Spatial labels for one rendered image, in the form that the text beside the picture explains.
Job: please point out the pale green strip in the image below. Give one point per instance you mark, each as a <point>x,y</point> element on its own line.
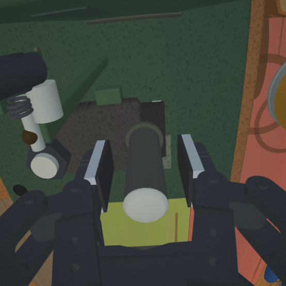
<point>167,156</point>

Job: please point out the white rod with disc end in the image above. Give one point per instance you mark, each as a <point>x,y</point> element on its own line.
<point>43,166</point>

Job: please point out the grey rimmed yellow disc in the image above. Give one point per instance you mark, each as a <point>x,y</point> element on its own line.
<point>280,100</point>

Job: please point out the dark brown base plate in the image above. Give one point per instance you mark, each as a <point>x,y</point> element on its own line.
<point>96,134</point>

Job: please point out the black oval foot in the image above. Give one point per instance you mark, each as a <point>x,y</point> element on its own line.
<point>19,190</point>

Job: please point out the dark green panel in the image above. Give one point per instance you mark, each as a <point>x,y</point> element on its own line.
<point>67,6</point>

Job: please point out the yellow-green block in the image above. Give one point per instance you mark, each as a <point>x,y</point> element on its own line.
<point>138,233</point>

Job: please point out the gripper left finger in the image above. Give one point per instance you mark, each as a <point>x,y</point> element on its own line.
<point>74,223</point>

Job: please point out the dark grey coil spring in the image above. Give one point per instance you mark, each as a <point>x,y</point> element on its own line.
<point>19,109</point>

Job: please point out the dark hexagonal nut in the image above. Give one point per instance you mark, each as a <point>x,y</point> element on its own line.
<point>63,156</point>

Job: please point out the brown round knob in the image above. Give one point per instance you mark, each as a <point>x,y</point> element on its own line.
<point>29,137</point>

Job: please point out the dark grey lever bar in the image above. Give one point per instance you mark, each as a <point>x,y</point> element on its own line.
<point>145,167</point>

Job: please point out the blue cylinder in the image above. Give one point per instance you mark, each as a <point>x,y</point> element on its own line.
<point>270,273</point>

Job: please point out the small brown ball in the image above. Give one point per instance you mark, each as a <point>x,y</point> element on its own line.
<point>36,49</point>

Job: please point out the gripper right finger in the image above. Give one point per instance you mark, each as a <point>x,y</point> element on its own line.
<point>212,223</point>

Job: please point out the dark blue thick tube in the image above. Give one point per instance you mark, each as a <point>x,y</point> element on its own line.
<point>20,71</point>

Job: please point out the small green block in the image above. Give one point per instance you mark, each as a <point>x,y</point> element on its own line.
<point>108,96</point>

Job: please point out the white short cylinder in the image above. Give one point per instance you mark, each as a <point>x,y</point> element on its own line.
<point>45,100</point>

